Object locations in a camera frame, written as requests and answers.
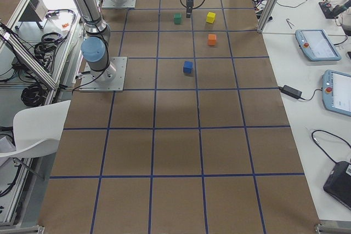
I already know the green wooden block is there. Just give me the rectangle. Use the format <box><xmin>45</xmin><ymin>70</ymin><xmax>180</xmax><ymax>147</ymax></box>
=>
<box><xmin>173</xmin><ymin>13</ymin><xmax>182</xmax><ymax>25</ymax></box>

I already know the yellow wooden block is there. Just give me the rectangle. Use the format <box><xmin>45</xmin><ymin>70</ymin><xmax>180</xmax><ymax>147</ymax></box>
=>
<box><xmin>206</xmin><ymin>12</ymin><xmax>216</xmax><ymax>24</ymax></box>

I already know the orange wooden block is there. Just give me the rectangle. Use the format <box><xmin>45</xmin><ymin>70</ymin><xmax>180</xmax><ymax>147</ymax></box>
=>
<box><xmin>207</xmin><ymin>34</ymin><xmax>217</xmax><ymax>46</ymax></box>

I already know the blue wooden block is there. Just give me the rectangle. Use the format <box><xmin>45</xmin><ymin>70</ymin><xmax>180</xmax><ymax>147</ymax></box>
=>
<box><xmin>183</xmin><ymin>61</ymin><xmax>193</xmax><ymax>74</ymax></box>

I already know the allen key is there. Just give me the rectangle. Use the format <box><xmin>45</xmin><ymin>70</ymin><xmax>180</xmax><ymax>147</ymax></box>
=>
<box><xmin>286</xmin><ymin>18</ymin><xmax>294</xmax><ymax>29</ymax></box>

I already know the black power adapter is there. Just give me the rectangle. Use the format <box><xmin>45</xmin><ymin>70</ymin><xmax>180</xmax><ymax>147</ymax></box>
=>
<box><xmin>279</xmin><ymin>85</ymin><xmax>302</xmax><ymax>99</ymax></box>

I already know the blue teach pendant upper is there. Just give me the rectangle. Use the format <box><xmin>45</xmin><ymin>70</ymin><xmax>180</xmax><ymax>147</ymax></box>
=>
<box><xmin>295</xmin><ymin>29</ymin><xmax>341</xmax><ymax>61</ymax></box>

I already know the blue teach pendant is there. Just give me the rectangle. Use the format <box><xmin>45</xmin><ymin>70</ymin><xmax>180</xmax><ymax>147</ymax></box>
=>
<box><xmin>322</xmin><ymin>70</ymin><xmax>350</xmax><ymax>116</ymax></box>
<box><xmin>295</xmin><ymin>29</ymin><xmax>341</xmax><ymax>61</ymax></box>

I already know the brown paper mat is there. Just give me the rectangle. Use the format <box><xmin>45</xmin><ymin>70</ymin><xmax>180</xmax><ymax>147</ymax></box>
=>
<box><xmin>39</xmin><ymin>0</ymin><xmax>319</xmax><ymax>233</ymax></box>

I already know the grey control box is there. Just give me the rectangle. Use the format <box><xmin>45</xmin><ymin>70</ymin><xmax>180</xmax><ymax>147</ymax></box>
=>
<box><xmin>19</xmin><ymin>0</ymin><xmax>48</xmax><ymax>29</ymax></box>

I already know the blue teach pendant lower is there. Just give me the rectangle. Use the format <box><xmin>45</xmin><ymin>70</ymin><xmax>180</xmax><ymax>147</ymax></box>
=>
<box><xmin>322</xmin><ymin>70</ymin><xmax>350</xmax><ymax>116</ymax></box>

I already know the white plastic chair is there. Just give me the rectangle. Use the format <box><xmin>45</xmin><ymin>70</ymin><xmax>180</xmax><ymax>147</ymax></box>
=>
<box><xmin>1</xmin><ymin>100</ymin><xmax>71</xmax><ymax>158</ymax></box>

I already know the black box device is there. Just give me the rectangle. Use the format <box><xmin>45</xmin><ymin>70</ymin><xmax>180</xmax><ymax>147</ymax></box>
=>
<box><xmin>323</xmin><ymin>161</ymin><xmax>350</xmax><ymax>209</ymax></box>

